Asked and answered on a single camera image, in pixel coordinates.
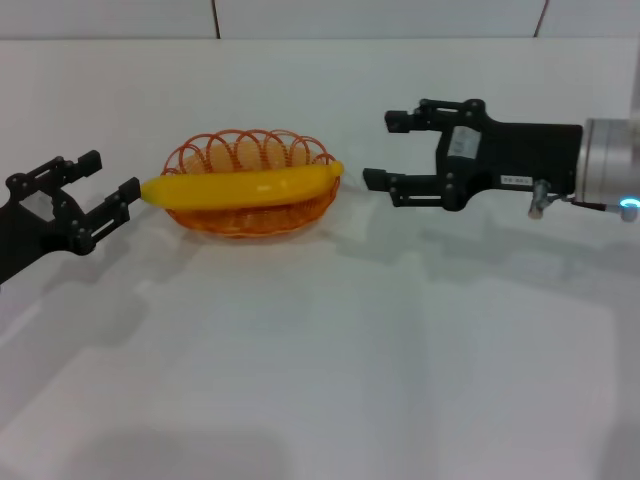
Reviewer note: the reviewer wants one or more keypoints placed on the yellow banana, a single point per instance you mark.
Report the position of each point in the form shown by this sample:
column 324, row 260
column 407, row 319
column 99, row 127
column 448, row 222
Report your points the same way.
column 225, row 187

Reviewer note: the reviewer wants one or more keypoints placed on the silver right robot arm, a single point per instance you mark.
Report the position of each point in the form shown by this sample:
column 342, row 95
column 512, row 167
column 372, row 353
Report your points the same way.
column 610, row 155

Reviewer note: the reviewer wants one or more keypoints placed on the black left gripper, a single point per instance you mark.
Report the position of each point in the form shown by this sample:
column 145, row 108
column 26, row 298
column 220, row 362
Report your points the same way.
column 25, row 235

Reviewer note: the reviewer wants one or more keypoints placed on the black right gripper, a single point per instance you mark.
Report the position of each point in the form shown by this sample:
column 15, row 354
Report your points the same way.
column 530, row 155

